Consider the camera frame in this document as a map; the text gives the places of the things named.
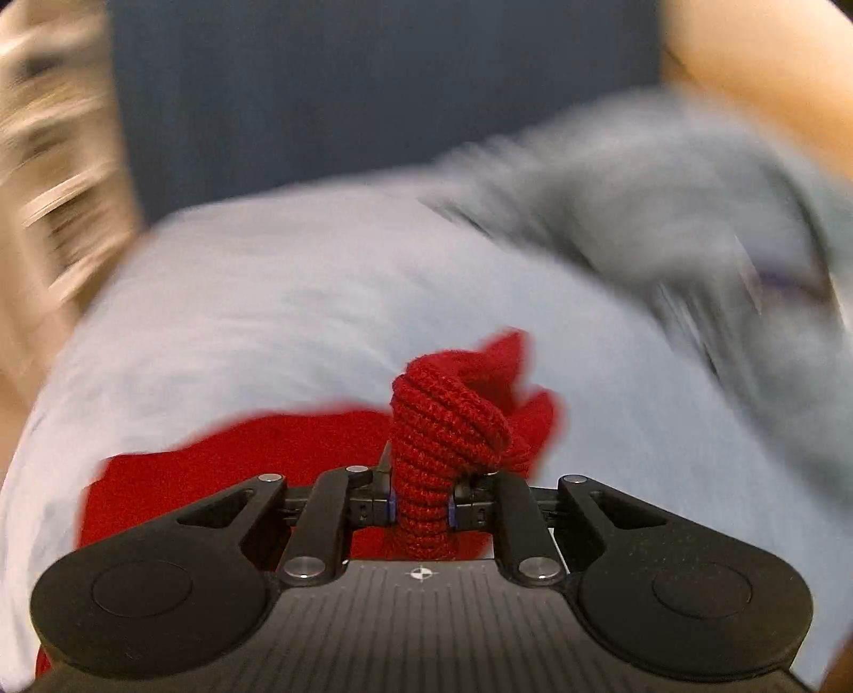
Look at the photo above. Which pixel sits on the dark blue curtain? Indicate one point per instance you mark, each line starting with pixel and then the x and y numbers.
pixel 373 93

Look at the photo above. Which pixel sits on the light wooden bed frame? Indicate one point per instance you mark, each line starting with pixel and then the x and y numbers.
pixel 766 53

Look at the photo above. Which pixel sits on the grey fluffy cloth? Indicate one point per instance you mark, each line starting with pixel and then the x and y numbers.
pixel 633 200

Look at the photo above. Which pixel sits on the light blue bed sheet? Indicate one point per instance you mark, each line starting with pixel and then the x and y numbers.
pixel 266 300

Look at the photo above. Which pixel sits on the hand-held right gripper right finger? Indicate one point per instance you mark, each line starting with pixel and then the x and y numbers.
pixel 452 513

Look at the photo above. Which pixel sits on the beige shelf unit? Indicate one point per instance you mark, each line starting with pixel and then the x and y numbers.
pixel 53 166

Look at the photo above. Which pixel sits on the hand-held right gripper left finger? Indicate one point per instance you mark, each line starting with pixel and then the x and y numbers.
pixel 373 510

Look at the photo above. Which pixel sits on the red knit sweater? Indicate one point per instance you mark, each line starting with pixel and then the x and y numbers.
pixel 440 433

